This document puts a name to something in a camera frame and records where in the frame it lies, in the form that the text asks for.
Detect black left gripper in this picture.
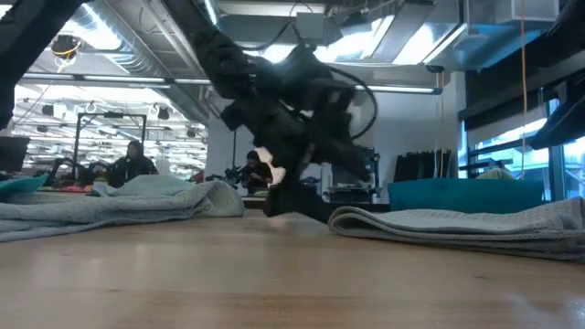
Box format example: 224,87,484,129
250,45,373,224

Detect black ceiling cable reel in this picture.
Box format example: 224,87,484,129
49,34,83,60

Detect person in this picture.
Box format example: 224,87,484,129
107,140,160,189
237,149,275,196

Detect grey waffle microfiber towel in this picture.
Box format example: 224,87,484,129
327,196,585,264
0,179,246,243

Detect long linear ceiling light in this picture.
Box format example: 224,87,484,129
17,71,442,95

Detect yellow hanging cord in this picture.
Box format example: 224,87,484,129
520,0,527,182

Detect black gantry frame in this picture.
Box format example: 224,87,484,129
72,112,148,165

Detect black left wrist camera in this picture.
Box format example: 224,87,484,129
220,98,257,133

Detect black wall panels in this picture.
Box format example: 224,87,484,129
393,150,453,184

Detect blue plastic bin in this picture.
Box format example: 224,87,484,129
387,177,548,215

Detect pale blue microfiber towel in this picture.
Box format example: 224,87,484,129
90,175,197,198

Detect black monitor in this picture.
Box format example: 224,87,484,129
0,135,31,177

